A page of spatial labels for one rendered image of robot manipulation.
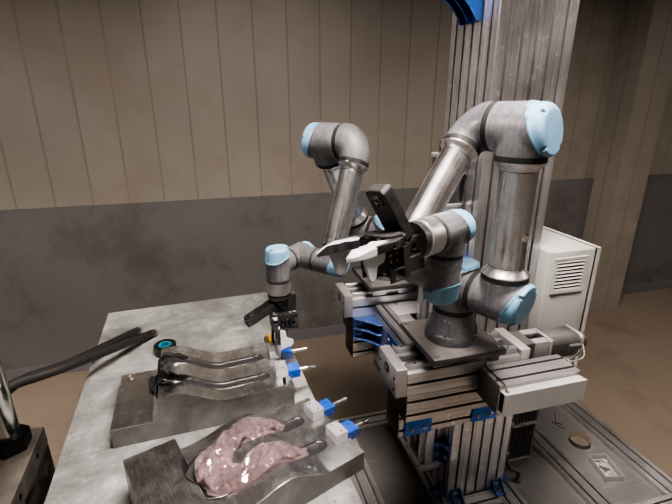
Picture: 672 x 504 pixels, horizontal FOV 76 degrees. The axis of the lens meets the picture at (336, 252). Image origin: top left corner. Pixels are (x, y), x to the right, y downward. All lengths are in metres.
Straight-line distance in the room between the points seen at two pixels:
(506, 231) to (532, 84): 0.49
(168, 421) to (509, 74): 1.34
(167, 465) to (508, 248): 0.93
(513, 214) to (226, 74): 2.12
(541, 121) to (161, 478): 1.11
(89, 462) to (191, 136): 1.96
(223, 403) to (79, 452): 0.39
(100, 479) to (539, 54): 1.60
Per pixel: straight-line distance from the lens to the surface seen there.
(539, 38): 1.43
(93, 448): 1.44
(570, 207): 4.04
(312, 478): 1.12
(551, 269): 1.56
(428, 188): 1.04
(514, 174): 1.07
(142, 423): 1.36
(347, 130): 1.39
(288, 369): 1.39
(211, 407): 1.35
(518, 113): 1.06
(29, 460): 1.51
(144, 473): 1.15
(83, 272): 3.11
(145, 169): 2.89
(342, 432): 1.20
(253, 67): 2.86
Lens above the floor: 1.68
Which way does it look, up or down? 19 degrees down
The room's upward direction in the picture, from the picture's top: straight up
